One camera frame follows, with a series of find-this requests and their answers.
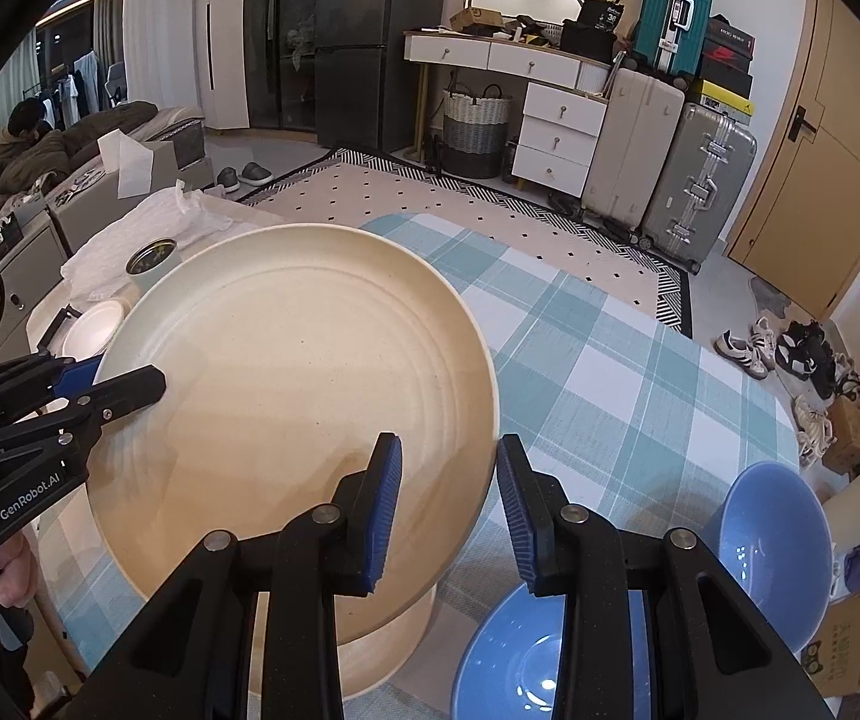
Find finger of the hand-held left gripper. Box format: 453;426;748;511
0;355;110;430
0;364;169;467

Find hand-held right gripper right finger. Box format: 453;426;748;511
496;433;836;720

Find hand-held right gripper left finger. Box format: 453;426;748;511
81;431;405;720

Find cream round plate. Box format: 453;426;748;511
89;223;500;612
246;585;442;700

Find blue bowl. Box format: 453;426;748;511
715;461;836;657
451;581;660;720

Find person's left hand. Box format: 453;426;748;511
0;531;38;610

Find grey side cabinet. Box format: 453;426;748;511
47;169;121;256
0;210;71;362

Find white plastic bag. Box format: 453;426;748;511
62;184;285;302

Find grey tissue box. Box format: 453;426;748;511
96;130;178;200

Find grey sofa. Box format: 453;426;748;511
0;101;206;241

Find hanging clothes rack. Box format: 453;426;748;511
36;49;125;128

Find scattered loose shoes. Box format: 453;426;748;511
715;317;860;460

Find grey doormat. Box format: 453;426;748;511
748;275;795;314

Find small brown cardboard box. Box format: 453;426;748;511
823;397;860;475

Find printed cardboard box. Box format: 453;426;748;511
805;577;860;700

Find white wardrobe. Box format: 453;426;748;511
124;0;251;132

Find silver suitcase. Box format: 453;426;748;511
641;101;759;275

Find dark glass cabinet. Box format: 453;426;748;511
242;0;322;140

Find beige suitcase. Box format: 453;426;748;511
582;64;687;233

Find white drawer cabinet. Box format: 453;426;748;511
511;81;607;196

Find woven laundry basket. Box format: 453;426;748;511
441;84;513;179

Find dark grey refrigerator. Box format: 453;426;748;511
315;0;452;151

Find white vanity desk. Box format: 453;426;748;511
404;30;611;160

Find yellow shoe box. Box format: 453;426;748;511
688;82;755;121

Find tan wooden door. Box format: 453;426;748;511
726;0;860;320

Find black storage box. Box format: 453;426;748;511
559;21;618;57

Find plain black shoe box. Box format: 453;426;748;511
700;60;753;88

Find small open cardboard box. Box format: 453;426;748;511
450;6;506;32

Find black paper bag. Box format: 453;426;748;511
578;0;630;31

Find red and black shoe box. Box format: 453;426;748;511
702;34;756;66

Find teal suitcase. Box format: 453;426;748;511
632;0;717;80

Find black door handle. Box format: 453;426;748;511
788;106;825;142

